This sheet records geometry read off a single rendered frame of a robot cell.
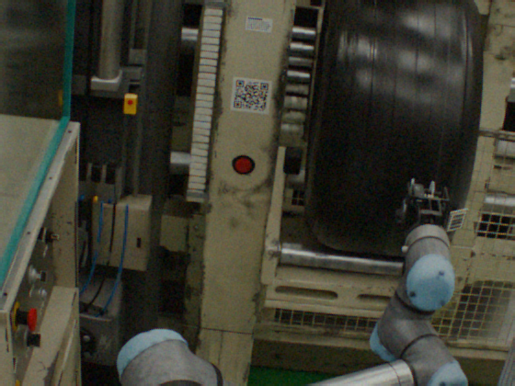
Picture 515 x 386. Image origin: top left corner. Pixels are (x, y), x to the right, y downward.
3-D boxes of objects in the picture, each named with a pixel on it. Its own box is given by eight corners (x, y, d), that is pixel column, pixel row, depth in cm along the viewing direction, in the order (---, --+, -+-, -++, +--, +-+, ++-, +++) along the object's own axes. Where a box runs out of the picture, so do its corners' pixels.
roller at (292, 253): (274, 261, 232) (277, 239, 233) (273, 263, 237) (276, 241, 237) (438, 278, 232) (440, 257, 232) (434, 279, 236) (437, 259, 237)
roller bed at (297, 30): (223, 131, 272) (235, 22, 256) (230, 102, 285) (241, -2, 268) (307, 142, 272) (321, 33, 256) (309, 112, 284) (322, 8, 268)
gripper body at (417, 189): (447, 185, 186) (453, 218, 175) (439, 230, 190) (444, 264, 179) (405, 179, 186) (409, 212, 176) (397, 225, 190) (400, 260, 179)
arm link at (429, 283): (396, 308, 166) (420, 262, 162) (394, 272, 175) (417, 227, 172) (440, 323, 166) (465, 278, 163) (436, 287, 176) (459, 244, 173)
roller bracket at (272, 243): (258, 286, 233) (264, 247, 227) (271, 180, 266) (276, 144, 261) (275, 288, 233) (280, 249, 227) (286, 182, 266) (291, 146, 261)
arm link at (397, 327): (385, 378, 168) (417, 323, 164) (358, 334, 177) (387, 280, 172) (424, 379, 172) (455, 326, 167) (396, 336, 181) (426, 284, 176)
